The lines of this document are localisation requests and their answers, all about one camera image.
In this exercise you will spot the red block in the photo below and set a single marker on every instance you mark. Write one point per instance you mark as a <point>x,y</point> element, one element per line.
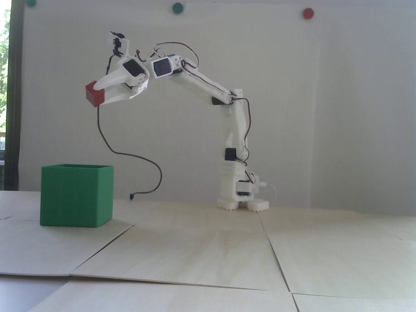
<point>94,97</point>

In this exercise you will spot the red round magnet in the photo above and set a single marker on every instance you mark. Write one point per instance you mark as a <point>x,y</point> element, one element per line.
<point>308,13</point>

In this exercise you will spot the white backdrop paper sheet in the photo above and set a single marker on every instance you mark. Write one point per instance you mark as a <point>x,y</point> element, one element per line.
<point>195,26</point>

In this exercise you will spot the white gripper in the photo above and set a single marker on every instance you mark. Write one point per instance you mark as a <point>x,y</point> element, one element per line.
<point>125,82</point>

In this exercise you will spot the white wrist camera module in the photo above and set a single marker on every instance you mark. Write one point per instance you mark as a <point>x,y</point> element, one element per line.
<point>117,42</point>

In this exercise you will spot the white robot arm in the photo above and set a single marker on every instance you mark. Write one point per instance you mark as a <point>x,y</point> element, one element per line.
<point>201,86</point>

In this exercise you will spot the dark window frame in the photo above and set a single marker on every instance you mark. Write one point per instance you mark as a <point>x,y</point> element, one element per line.
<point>14,97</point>

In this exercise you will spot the green box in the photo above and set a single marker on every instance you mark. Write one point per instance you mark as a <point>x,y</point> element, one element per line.
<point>74,195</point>

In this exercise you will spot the green round magnet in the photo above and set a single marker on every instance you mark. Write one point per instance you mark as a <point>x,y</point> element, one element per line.
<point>177,7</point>
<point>31,2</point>

